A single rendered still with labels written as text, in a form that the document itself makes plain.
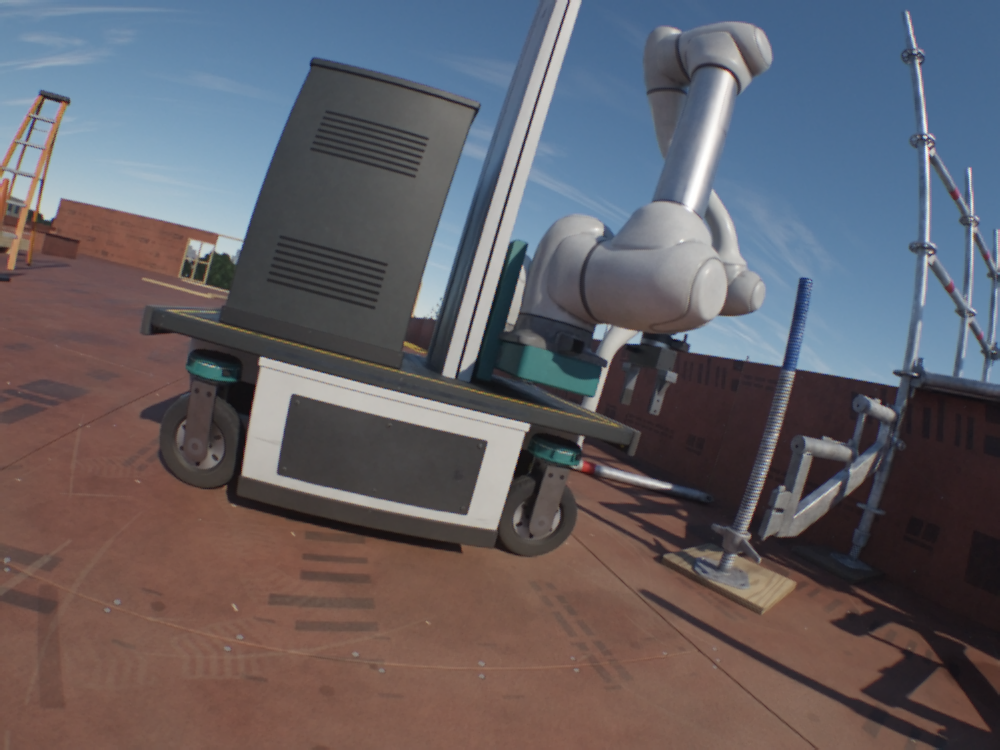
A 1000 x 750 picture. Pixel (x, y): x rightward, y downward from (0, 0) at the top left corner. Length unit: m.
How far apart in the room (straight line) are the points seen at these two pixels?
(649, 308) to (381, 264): 0.45
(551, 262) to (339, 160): 0.43
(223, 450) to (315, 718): 0.56
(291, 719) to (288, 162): 0.82
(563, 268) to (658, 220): 0.19
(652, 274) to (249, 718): 0.75
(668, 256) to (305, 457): 0.65
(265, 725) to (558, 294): 0.76
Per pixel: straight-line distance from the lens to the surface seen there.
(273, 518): 0.90
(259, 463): 0.81
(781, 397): 1.18
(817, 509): 1.48
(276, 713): 0.53
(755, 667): 0.91
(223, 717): 0.52
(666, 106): 1.17
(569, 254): 0.85
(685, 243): 0.75
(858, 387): 2.13
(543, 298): 0.86
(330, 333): 0.82
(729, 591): 1.16
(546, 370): 0.82
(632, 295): 0.74
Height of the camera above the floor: 0.40
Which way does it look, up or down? 3 degrees down
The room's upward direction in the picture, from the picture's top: 16 degrees clockwise
